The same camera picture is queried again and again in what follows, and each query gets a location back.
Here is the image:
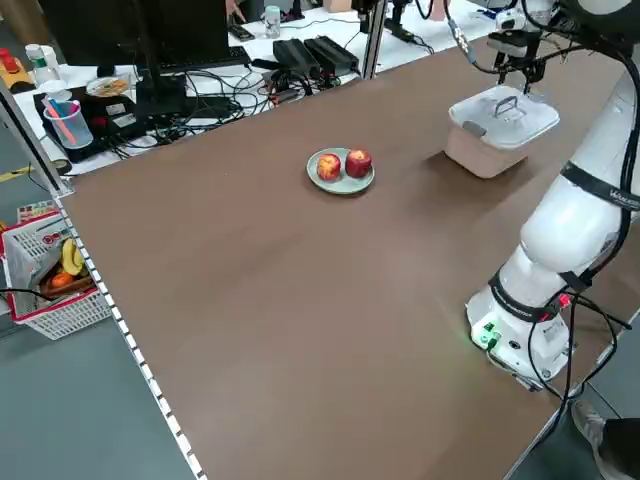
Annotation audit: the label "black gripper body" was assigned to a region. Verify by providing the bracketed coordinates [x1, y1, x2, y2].
[492, 45, 547, 71]

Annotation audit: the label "white box lid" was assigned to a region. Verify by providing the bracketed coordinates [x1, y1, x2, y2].
[448, 83, 561, 150]

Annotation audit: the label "dark red apple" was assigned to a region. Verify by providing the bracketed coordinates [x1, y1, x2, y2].
[344, 148, 374, 179]

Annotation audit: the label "red yellow apple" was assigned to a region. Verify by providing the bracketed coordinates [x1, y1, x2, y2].
[316, 152, 342, 181]

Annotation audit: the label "pink storage box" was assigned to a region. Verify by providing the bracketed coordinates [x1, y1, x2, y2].
[443, 119, 530, 180]

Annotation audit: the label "green plate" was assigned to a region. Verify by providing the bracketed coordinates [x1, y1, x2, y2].
[305, 146, 376, 196]

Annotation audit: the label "yellow box red button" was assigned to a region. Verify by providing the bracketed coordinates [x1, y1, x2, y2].
[0, 47, 34, 94]

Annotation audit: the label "black power strip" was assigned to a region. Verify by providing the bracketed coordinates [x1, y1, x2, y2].
[387, 19, 416, 44]

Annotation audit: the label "black ribbed power supply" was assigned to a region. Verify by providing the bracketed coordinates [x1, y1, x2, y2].
[303, 35, 361, 72]
[272, 38, 322, 77]

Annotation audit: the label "translucent bottle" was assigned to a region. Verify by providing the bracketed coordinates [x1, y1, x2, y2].
[263, 5, 282, 39]

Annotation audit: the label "black keyboard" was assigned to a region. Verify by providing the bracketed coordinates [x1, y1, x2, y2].
[159, 45, 254, 71]

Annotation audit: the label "person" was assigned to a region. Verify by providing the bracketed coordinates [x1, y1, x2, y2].
[569, 398, 640, 480]

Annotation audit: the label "black equipment case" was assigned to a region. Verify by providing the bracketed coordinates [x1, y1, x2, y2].
[32, 85, 141, 164]

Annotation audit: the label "round dish with snacks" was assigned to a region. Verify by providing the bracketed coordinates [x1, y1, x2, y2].
[85, 75, 130, 99]

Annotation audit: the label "black computer monitor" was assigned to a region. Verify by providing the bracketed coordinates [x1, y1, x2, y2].
[37, 0, 231, 119]

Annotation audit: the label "clear cup with pens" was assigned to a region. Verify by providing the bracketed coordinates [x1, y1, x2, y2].
[42, 98, 95, 150]

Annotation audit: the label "white bottle green cap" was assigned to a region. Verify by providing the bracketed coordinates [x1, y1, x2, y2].
[24, 43, 62, 87]

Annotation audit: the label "yellow bananas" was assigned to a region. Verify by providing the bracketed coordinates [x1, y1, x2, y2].
[59, 238, 87, 277]

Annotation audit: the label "colourful printed booklet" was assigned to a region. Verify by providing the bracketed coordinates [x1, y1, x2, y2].
[16, 198, 64, 225]

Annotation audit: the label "white red plastic basket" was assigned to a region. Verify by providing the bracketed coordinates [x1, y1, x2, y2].
[0, 213, 114, 342]

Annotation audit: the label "cable with silver connectors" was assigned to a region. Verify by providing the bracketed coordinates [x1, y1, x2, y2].
[445, 0, 601, 76]

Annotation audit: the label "aluminium frame post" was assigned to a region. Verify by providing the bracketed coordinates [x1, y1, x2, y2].
[0, 79, 75, 197]
[358, 0, 390, 80]

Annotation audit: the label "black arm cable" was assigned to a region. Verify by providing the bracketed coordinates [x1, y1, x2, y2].
[522, 287, 634, 401]

